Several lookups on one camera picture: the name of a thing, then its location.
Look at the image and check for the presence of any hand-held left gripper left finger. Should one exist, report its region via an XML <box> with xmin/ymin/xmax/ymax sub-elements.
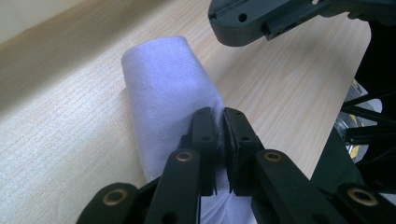
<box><xmin>181</xmin><ymin>106</ymin><xmax>218</xmax><ymax>197</ymax></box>

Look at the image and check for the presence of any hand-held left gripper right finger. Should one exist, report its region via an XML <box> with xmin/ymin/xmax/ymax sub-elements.
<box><xmin>223</xmin><ymin>107</ymin><xmax>265</xmax><ymax>198</ymax></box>

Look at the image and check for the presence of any white cloth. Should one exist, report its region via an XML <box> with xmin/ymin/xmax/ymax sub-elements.
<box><xmin>120</xmin><ymin>35</ymin><xmax>254</xmax><ymax>224</ymax></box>

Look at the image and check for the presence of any black metal stand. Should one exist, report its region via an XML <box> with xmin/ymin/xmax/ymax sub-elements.
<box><xmin>310</xmin><ymin>89</ymin><xmax>396</xmax><ymax>194</ymax></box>

